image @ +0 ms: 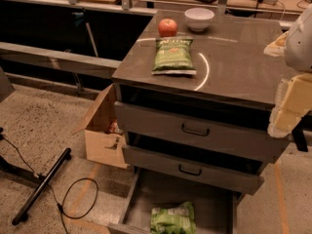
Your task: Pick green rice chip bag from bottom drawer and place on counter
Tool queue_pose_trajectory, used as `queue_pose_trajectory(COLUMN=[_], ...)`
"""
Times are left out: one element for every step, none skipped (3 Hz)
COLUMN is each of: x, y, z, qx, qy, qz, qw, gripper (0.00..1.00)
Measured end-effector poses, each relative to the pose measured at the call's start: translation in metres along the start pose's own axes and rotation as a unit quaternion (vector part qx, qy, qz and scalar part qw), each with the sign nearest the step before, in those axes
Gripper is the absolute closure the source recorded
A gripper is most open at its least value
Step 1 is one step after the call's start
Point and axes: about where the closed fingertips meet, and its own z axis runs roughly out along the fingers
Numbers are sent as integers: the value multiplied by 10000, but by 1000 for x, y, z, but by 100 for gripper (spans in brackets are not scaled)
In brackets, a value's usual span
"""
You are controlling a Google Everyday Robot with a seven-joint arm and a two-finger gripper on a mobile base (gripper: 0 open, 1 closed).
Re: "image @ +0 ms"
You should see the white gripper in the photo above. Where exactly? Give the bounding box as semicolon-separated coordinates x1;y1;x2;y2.
263;4;312;138

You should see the light green rice chip bag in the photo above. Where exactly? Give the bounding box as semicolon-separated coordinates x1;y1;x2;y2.
150;202;196;234

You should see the grey top drawer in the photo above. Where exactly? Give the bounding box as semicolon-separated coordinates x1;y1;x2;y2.
114;101;290;163

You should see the grey drawer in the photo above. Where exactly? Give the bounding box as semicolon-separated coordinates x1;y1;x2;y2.
108;169;237;234
114;101;290;163
122;145;264;195

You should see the grey drawer cabinet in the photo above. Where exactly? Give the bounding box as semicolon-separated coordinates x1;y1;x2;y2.
111;9;312;196

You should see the dark green chip bag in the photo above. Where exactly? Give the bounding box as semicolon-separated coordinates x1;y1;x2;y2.
152;37;197;75

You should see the grey middle drawer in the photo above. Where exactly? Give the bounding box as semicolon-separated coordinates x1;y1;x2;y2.
122;145;264;195

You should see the grey bottom drawer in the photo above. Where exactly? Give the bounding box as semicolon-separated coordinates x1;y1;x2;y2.
108;169;237;234

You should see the white ceramic bowl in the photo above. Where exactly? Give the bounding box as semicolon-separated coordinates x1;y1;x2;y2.
184;8;215;32

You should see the red apple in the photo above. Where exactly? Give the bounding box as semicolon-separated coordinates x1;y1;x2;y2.
158;19;177;37

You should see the snack packet in box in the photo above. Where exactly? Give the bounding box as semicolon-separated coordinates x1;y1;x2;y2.
108;120;123;135

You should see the brown cardboard box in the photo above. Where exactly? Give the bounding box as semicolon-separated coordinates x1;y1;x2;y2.
72;85;128;169

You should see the black stand leg bar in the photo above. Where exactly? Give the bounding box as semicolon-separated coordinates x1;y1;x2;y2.
12;148;71;226

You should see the grey metal rail beam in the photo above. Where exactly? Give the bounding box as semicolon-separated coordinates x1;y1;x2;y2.
0;42;121;79

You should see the black floor cable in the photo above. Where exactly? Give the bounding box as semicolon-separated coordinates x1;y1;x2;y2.
0;135;99;234

